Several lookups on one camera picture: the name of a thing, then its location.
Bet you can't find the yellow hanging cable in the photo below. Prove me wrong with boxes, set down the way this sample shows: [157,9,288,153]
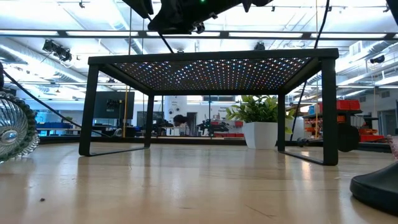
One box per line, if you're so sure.
[123,6,132,138]

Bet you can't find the black ceiling spotlight cluster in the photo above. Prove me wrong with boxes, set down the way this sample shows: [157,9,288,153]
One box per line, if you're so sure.
[42,39,73,62]

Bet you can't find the bin storage rack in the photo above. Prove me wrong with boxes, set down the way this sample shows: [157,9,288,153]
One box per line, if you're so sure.
[303,98,386,144]

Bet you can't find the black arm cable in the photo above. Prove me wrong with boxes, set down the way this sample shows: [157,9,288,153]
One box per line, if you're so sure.
[290,0,330,141]
[0,70,105,138]

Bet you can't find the clear ribbed glass vessel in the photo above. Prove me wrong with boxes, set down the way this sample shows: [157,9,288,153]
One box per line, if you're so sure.
[0,91,40,164]

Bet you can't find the black ceiling camera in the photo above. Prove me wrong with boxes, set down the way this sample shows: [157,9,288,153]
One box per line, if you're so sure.
[369,54,386,65]

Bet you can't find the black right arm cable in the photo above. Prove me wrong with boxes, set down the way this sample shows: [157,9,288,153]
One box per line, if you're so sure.
[290,0,330,141]

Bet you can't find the blue storage bins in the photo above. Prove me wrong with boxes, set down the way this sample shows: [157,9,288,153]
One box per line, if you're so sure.
[35,121,73,137]

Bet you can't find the black aluminium table frame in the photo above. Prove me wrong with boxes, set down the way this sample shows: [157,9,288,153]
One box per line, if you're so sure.
[39,135,392,154]

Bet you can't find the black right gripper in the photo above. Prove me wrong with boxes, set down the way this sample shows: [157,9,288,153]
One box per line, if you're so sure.
[148,0,246,35]

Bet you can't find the black monitor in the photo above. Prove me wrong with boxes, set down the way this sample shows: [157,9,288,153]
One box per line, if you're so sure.
[93,91,136,121]

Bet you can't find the pink ribbed glass candle holder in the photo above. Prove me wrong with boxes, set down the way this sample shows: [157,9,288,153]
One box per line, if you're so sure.
[386,134,398,160]

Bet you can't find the white column with cameras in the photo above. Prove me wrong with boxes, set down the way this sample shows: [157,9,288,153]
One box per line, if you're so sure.
[164,95,188,137]

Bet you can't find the red wall bins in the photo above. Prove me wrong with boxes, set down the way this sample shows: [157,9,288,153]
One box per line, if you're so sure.
[211,120,245,138]

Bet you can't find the person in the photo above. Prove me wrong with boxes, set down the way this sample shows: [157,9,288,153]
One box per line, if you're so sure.
[172,114,190,137]

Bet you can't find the red plastic bin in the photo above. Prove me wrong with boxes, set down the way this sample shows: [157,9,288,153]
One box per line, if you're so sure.
[359,134,386,143]

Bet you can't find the black round lamp base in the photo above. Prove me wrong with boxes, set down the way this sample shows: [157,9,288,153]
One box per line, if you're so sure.
[349,161,398,216]

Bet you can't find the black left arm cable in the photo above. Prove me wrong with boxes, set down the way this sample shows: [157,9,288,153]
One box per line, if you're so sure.
[0,70,105,138]

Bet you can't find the green plant in white pot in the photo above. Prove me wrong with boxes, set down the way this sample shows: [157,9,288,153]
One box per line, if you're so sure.
[225,95,296,150]

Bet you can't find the black perforated metal shelf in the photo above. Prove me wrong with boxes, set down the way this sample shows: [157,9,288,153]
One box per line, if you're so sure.
[78,48,340,167]

